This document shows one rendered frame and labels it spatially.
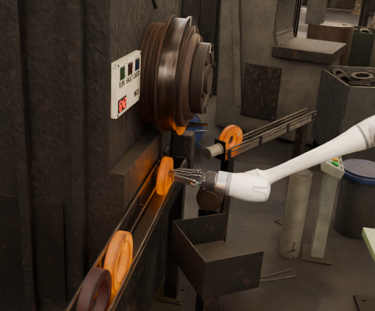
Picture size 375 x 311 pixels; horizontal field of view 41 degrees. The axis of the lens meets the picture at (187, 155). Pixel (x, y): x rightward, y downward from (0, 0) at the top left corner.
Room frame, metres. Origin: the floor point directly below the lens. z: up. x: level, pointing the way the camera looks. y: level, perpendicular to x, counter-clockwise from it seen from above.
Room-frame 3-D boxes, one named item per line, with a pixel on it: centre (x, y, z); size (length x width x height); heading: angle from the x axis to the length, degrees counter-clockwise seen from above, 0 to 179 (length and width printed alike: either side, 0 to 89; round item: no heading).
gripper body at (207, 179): (1.79, -0.07, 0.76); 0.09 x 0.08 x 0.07; 80
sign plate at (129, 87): (1.67, 0.22, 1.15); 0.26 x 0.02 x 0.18; 170
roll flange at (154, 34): (2.00, 0.13, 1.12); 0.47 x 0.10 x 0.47; 170
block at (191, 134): (2.22, 0.03, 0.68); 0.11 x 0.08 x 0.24; 80
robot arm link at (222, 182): (1.78, -0.15, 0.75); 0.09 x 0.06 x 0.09; 170
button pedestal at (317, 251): (2.53, -0.79, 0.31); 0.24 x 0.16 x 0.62; 170
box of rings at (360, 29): (7.62, -2.52, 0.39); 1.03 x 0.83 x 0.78; 70
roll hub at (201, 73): (1.97, -0.04, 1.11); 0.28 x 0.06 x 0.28; 170
